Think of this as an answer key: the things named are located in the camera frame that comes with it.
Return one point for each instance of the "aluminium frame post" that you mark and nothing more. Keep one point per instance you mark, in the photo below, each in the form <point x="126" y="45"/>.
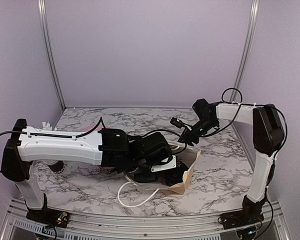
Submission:
<point x="49" y="52"/>
<point x="248" y="42"/>

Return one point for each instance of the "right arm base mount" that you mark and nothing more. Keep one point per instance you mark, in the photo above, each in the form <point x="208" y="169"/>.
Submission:
<point x="236" y="219"/>

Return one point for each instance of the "right aluminium frame post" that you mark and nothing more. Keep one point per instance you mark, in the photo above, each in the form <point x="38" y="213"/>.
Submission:
<point x="248" y="42"/>

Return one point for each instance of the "red patterned bowl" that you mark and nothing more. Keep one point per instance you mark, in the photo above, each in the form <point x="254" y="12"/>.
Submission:
<point x="108" y="170"/>

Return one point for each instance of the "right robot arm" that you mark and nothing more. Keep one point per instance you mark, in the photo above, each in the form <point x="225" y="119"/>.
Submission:
<point x="270" y="132"/>

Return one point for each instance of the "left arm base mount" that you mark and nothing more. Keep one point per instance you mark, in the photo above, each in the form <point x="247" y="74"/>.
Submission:
<point x="51" y="217"/>

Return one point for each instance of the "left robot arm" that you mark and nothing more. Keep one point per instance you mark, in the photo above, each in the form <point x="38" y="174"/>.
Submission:
<point x="106" y="147"/>

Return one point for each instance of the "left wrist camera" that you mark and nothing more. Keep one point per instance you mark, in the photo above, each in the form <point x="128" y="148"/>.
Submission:
<point x="166" y="164"/>

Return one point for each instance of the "left aluminium frame post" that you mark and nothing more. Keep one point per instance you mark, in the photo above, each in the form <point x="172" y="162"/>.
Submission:
<point x="49" y="52"/>

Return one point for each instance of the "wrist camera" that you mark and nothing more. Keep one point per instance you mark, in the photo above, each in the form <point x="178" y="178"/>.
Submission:
<point x="166" y="164"/>
<point x="179" y="123"/>

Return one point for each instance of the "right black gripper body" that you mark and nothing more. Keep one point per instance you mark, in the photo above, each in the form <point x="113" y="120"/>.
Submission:
<point x="194" y="138"/>

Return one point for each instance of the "brown paper bag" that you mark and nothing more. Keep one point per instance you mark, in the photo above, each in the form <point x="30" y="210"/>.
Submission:
<point x="188" y="155"/>

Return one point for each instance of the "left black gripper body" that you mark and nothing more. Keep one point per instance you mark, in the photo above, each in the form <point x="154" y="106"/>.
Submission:
<point x="149" y="178"/>

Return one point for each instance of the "black cup with straws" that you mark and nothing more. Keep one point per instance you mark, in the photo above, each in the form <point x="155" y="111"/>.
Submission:
<point x="56" y="166"/>

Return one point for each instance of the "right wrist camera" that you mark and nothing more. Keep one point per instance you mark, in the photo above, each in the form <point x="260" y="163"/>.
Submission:
<point x="179" y="123"/>

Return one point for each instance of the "pink plate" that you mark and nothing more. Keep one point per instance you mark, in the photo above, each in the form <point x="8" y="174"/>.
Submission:
<point x="86" y="129"/>

